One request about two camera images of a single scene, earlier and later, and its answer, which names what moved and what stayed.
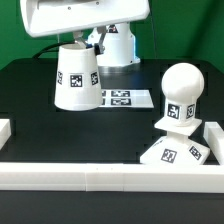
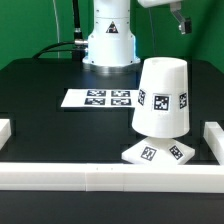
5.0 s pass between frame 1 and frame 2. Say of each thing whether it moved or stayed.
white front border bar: stayed
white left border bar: stayed
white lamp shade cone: moved
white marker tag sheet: stayed
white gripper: moved
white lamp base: moved
